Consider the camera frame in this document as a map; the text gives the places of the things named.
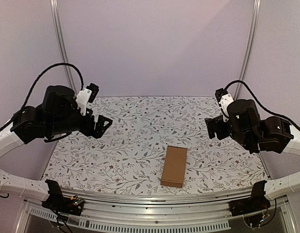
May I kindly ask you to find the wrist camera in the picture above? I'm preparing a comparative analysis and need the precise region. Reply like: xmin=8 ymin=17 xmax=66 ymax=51
xmin=215 ymin=88 xmax=234 ymax=122
xmin=75 ymin=83 xmax=99 ymax=116

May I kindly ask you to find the aluminium front rail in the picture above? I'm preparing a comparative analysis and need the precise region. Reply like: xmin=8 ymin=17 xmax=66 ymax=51
xmin=16 ymin=188 xmax=298 ymax=233

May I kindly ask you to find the left aluminium frame post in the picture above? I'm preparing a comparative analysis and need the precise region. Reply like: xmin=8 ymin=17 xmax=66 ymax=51
xmin=49 ymin=0 xmax=77 ymax=92

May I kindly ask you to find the right aluminium frame post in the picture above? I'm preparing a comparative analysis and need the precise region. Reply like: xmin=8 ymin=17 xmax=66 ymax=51
xmin=233 ymin=0 xmax=262 ymax=101

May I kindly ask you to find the brown cardboard box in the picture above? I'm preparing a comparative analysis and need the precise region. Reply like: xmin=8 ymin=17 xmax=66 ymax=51
xmin=160 ymin=146 xmax=188 ymax=188

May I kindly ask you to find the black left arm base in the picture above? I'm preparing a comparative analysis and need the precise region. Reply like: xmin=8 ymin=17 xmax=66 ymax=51
xmin=42 ymin=194 xmax=85 ymax=216

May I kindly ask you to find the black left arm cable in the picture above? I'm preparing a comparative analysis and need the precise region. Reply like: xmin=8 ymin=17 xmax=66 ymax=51
xmin=0 ymin=63 xmax=85 ymax=134

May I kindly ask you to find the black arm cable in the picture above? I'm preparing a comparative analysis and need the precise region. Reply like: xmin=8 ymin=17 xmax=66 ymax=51
xmin=0 ymin=63 xmax=85 ymax=134
xmin=224 ymin=80 xmax=300 ymax=134

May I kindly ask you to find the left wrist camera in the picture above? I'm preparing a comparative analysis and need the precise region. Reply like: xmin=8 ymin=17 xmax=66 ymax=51
xmin=75 ymin=83 xmax=99 ymax=116

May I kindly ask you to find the floral patterned table mat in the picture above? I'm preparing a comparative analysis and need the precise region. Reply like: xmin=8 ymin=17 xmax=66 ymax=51
xmin=43 ymin=97 xmax=268 ymax=196

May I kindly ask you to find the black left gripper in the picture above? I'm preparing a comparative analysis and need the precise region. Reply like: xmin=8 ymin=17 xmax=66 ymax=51
xmin=47 ymin=105 xmax=113 ymax=138

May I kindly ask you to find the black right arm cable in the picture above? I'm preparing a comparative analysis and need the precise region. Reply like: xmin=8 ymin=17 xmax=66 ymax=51
xmin=224 ymin=80 xmax=300 ymax=134

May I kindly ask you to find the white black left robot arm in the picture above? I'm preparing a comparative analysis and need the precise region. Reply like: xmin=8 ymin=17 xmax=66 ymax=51
xmin=0 ymin=83 xmax=113 ymax=211

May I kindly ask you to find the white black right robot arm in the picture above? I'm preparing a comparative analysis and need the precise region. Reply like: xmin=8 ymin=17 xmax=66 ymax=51
xmin=205 ymin=100 xmax=300 ymax=156

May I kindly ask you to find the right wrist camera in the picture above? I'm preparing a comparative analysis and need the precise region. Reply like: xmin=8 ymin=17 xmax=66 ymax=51
xmin=215 ymin=88 xmax=234 ymax=122

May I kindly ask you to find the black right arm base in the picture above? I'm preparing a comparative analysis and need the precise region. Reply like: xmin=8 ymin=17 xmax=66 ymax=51
xmin=228 ymin=196 xmax=271 ymax=216

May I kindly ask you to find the aluminium frame post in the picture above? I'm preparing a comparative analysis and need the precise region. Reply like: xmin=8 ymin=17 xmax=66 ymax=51
xmin=233 ymin=0 xmax=262 ymax=101
xmin=49 ymin=0 xmax=77 ymax=92

